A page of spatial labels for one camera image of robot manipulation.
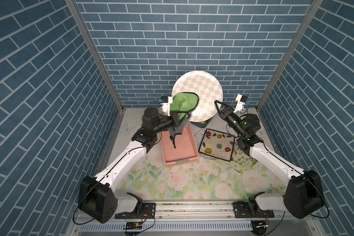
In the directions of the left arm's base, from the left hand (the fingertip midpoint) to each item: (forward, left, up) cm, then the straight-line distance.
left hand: (192, 114), depth 69 cm
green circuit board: (-40, +28, -39) cm, 62 cm away
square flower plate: (+4, -19, -33) cm, 38 cm away
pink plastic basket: (+1, +2, -35) cm, 35 cm away
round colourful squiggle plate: (+10, -7, -35) cm, 37 cm away
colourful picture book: (-7, -33, -34) cm, 48 cm away
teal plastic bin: (+20, -10, -34) cm, 41 cm away
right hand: (+4, -11, +4) cm, 13 cm away
